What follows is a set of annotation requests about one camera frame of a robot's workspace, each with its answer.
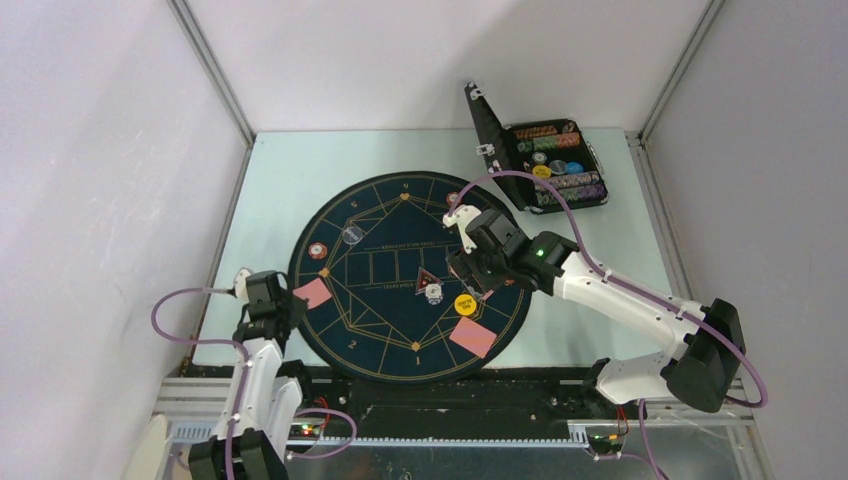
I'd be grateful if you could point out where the blue white chip stack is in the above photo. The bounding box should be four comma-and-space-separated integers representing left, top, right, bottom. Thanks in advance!
424, 283, 444, 305

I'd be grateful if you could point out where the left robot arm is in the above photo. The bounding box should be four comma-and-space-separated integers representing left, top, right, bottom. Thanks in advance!
188, 268, 316, 479

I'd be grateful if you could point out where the pink dealt card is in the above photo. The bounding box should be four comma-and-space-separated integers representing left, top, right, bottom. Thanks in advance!
293, 277, 333, 310
449, 317, 497, 358

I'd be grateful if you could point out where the clear dealer button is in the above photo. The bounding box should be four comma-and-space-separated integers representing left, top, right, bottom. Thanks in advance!
342, 225, 365, 246

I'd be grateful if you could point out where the black poker chip case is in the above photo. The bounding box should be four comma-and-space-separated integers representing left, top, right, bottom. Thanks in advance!
464, 82, 609, 210

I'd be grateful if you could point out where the yellow big blind button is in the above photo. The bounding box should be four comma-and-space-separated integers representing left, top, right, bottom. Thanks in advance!
453, 293, 478, 317

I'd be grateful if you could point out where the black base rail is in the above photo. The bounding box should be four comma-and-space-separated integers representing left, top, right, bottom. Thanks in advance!
275, 367, 639, 442

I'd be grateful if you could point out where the blue button in case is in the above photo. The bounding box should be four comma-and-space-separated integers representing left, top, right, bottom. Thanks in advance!
566, 162, 586, 175

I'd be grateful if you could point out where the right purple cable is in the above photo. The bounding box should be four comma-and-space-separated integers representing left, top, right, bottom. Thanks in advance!
447, 170, 770, 480

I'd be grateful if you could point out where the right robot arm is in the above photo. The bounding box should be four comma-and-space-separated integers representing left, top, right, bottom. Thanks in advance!
442, 205, 744, 418

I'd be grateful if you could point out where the round dark poker mat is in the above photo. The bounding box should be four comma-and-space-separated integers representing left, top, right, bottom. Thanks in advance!
288, 171, 531, 385

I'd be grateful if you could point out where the triangular all in marker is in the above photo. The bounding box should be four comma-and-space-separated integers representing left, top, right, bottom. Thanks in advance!
415, 266, 442, 295

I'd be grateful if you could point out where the yellow button in case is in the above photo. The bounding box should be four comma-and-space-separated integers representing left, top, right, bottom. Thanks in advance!
532, 165, 552, 179

